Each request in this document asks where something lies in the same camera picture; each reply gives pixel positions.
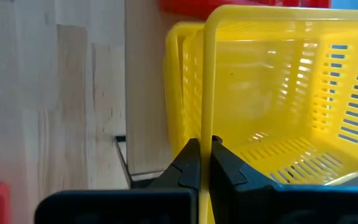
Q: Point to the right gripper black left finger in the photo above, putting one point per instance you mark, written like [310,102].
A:
[182,177]

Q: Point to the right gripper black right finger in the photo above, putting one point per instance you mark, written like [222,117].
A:
[228,186]

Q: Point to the yellow plastic slotted basket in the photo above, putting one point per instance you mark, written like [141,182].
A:
[259,93]
[171,93]
[193,93]

